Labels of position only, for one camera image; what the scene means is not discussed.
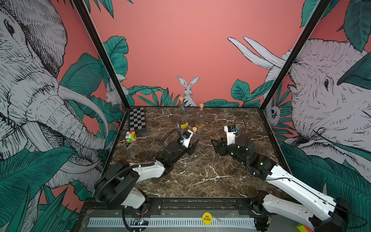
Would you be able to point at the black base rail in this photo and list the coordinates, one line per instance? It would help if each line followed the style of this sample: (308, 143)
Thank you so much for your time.
(182, 207)

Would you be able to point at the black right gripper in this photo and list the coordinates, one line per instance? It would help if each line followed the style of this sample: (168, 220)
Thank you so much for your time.
(217, 150)

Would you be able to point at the black frame post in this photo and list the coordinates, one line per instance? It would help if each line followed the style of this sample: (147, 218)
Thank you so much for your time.
(89, 25)
(307, 31)

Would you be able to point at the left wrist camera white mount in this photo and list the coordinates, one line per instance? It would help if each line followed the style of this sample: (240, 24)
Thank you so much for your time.
(186, 138)

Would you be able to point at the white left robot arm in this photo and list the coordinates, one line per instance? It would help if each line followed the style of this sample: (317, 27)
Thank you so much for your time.
(116, 187)

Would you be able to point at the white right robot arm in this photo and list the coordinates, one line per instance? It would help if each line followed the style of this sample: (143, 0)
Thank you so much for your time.
(315, 210)

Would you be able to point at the glass bottle yellow price label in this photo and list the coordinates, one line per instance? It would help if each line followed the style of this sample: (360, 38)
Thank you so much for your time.
(182, 121)

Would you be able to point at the black white chessboard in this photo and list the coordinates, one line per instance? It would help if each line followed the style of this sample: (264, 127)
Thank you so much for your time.
(137, 120)

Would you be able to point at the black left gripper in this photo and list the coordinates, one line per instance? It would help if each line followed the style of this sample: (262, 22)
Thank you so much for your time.
(191, 150)

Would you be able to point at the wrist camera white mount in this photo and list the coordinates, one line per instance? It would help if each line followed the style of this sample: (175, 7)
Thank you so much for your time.
(231, 134)
(186, 138)

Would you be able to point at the colourful cube bottom right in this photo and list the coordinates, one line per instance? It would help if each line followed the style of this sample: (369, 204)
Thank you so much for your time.
(303, 228)

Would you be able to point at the black right frame post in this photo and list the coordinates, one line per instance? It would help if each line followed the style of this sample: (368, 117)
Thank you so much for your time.
(307, 31)

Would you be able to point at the yellow round big blind sticker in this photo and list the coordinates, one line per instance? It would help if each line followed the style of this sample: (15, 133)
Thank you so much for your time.
(207, 218)

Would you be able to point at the black left frame post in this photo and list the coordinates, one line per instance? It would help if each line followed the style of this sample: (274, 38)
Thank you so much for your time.
(89, 25)

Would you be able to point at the white perforated cable tray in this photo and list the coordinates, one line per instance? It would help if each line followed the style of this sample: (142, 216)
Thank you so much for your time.
(171, 222)

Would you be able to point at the colourful rubiks cube on table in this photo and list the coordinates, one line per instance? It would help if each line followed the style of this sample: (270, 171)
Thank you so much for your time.
(131, 137)

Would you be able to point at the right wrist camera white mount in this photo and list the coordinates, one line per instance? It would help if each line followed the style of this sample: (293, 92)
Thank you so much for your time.
(231, 134)

